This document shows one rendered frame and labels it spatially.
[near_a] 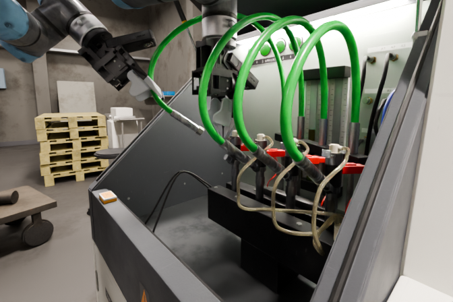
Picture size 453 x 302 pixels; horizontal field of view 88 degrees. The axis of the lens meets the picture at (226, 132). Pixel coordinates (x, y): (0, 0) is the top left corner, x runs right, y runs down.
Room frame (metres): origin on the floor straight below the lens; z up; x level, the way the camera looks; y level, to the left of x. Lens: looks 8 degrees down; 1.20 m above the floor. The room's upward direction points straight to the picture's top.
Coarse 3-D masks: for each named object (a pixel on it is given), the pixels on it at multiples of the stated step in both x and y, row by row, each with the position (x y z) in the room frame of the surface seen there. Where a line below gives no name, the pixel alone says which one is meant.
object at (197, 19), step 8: (200, 16) 0.61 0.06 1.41; (240, 16) 0.64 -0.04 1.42; (184, 24) 0.60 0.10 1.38; (192, 24) 0.61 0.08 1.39; (256, 24) 0.66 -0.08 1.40; (176, 32) 0.59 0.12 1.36; (168, 40) 0.58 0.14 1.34; (272, 40) 0.68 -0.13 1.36; (160, 48) 0.58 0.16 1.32; (272, 48) 0.68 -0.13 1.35; (152, 56) 0.57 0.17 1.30; (152, 64) 0.57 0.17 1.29; (280, 64) 0.68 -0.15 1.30; (152, 72) 0.57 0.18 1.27; (280, 72) 0.69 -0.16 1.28; (280, 80) 0.69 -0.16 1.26; (160, 104) 0.58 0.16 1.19; (168, 112) 0.58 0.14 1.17
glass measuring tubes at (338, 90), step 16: (304, 80) 0.71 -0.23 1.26; (336, 80) 0.63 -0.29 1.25; (304, 96) 0.71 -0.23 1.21; (320, 96) 0.69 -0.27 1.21; (336, 96) 0.63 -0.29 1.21; (304, 112) 0.71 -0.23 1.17; (336, 112) 0.63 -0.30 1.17; (304, 128) 0.71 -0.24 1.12; (336, 128) 0.63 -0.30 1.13; (304, 176) 0.72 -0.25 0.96
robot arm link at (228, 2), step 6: (222, 0) 0.49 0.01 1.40; (228, 0) 0.50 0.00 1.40; (234, 0) 0.51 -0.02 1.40; (204, 6) 0.51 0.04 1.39; (210, 6) 0.50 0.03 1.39; (216, 6) 0.50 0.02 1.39; (222, 6) 0.50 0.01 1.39; (228, 6) 0.50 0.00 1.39; (234, 6) 0.51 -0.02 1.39; (204, 12) 0.51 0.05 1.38; (210, 12) 0.50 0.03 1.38; (216, 12) 0.50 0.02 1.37; (222, 12) 0.50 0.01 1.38; (228, 12) 0.50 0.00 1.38; (234, 12) 0.51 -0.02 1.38
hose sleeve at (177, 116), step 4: (172, 112) 0.58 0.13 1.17; (176, 112) 0.59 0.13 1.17; (172, 116) 0.59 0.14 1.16; (176, 116) 0.59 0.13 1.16; (180, 116) 0.59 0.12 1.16; (180, 120) 0.59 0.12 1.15; (184, 120) 0.59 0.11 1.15; (188, 120) 0.60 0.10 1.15; (184, 124) 0.60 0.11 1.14; (188, 124) 0.60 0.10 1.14; (192, 124) 0.60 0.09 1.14; (192, 128) 0.60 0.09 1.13; (196, 128) 0.60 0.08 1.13
